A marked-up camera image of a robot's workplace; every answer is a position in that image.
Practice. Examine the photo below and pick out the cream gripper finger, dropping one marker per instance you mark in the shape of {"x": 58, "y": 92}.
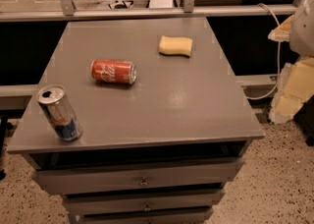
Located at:
{"x": 282, "y": 32}
{"x": 295, "y": 87}

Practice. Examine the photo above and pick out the yellow sponge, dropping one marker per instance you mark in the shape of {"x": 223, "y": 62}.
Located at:
{"x": 175, "y": 45}

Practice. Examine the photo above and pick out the top grey drawer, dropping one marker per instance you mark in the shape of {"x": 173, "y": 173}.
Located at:
{"x": 140, "y": 176}

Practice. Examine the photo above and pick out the bottom grey drawer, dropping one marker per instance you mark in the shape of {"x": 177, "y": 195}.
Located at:
{"x": 168, "y": 216}

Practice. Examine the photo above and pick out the red coke can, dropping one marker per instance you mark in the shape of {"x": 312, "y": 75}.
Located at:
{"x": 113, "y": 71}

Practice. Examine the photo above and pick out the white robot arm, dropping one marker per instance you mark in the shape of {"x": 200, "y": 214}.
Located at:
{"x": 302, "y": 30}

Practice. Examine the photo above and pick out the silver blue energy drink can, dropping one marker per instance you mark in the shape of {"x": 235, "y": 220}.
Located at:
{"x": 59, "y": 112}

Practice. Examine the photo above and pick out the grey drawer cabinet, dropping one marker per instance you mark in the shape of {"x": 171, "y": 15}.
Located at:
{"x": 179, "y": 108}

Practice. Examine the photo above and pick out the grey drawer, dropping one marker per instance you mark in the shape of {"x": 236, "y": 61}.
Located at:
{"x": 168, "y": 216}
{"x": 143, "y": 202}
{"x": 140, "y": 176}

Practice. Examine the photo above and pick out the middle grey drawer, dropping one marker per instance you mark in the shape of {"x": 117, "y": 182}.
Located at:
{"x": 143, "y": 202}

